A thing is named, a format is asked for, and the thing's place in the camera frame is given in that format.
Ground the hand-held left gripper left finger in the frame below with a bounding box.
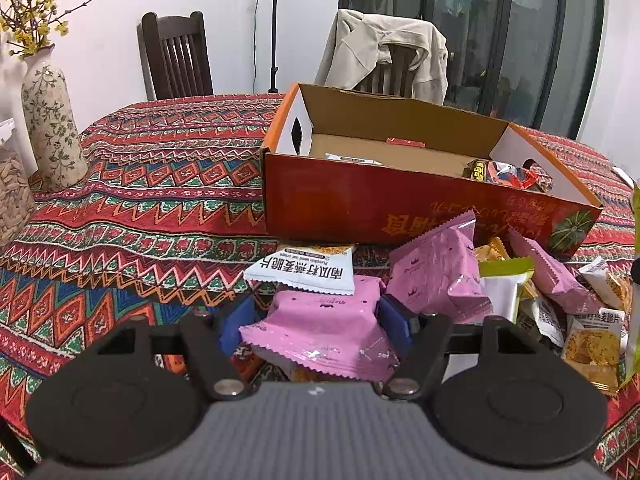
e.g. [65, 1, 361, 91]
[92, 294, 262, 403]

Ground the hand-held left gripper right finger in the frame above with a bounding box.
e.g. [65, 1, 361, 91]
[377, 294, 551, 403]

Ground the pink snack packet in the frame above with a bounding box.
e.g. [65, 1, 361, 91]
[386, 210, 493, 325]
[239, 275, 403, 383]
[507, 227, 603, 315]

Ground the green silver snack packet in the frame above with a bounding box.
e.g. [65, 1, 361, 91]
[477, 257, 536, 326]

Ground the red cardboard box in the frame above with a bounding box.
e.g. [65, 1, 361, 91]
[260, 82, 603, 260]

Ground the white snack packet yellow band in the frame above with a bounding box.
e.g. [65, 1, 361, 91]
[243, 243, 357, 297]

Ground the yellow chips packet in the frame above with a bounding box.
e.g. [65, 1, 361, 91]
[472, 236, 513, 263]

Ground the red patterned tablecloth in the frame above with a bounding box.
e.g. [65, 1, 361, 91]
[0, 92, 640, 480]

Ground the white black snack packet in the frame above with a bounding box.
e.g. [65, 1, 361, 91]
[517, 296, 566, 348]

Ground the flat white packet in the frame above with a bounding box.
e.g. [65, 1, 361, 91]
[324, 152, 383, 167]

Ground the dark yellow snack packet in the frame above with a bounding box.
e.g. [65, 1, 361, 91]
[462, 158, 493, 183]

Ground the red snack packet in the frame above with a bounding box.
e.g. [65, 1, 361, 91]
[487, 161, 553, 193]

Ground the dark wooden chair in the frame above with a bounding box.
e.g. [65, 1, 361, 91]
[360, 42, 418, 98]
[137, 11, 215, 101]

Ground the glass jar of seeds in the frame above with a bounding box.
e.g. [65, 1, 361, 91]
[0, 145, 37, 248]

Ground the floral ceramic vase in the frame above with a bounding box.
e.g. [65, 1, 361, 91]
[21, 44, 90, 192]

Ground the beige jacket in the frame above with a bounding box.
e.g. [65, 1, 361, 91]
[314, 8, 449, 106]

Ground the black studio light stand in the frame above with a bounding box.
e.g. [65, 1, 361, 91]
[267, 0, 281, 93]

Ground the black framed glass door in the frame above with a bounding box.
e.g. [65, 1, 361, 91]
[340, 0, 608, 141]

